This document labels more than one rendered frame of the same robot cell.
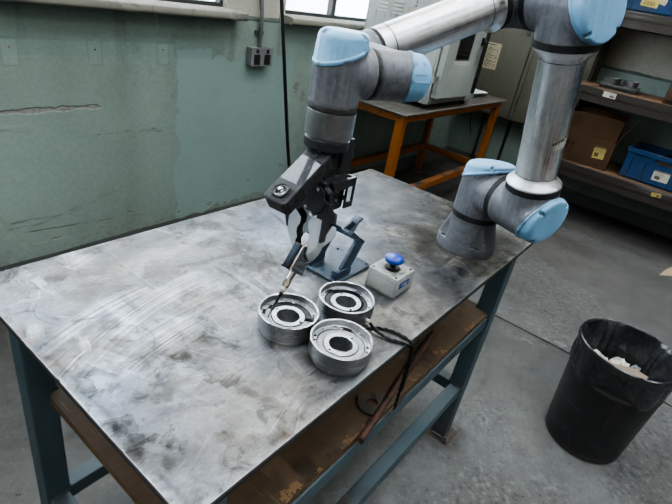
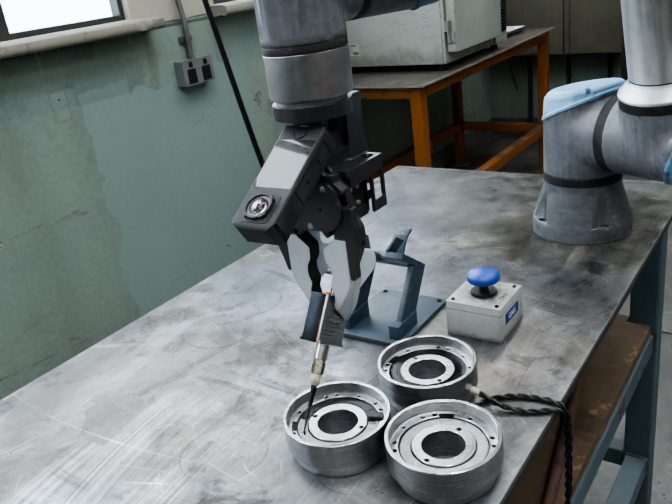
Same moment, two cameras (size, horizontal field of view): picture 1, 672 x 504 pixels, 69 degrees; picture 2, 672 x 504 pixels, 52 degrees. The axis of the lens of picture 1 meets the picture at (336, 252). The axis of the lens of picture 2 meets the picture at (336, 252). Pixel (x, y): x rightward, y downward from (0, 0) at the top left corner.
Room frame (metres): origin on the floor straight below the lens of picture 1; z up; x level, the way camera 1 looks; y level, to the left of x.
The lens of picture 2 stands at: (0.13, 0.01, 1.24)
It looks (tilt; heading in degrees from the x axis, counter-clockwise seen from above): 23 degrees down; 4
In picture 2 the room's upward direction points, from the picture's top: 8 degrees counter-clockwise
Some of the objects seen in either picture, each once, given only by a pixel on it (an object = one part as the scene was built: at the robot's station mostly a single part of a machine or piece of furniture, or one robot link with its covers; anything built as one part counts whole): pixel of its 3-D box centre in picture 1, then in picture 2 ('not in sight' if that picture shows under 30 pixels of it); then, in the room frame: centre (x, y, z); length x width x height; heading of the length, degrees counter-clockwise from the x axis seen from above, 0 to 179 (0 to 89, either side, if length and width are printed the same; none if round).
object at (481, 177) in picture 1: (486, 186); (587, 125); (1.17, -0.33, 0.97); 0.13 x 0.12 x 0.14; 35
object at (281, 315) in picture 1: (287, 319); (338, 428); (0.69, 0.06, 0.82); 0.10 x 0.10 x 0.04
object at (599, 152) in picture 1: (593, 137); not in sight; (3.92, -1.79, 0.64); 0.49 x 0.40 x 0.37; 61
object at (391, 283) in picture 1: (391, 275); (486, 305); (0.90, -0.12, 0.82); 0.08 x 0.07 x 0.05; 146
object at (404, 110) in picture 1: (411, 149); (444, 134); (3.53, -0.40, 0.39); 1.50 x 0.62 x 0.78; 146
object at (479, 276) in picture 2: (392, 266); (483, 289); (0.89, -0.12, 0.85); 0.04 x 0.04 x 0.05
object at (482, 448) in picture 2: (339, 348); (444, 452); (0.64, -0.04, 0.82); 0.08 x 0.08 x 0.02
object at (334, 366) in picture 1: (340, 348); (444, 452); (0.64, -0.04, 0.82); 0.10 x 0.10 x 0.04
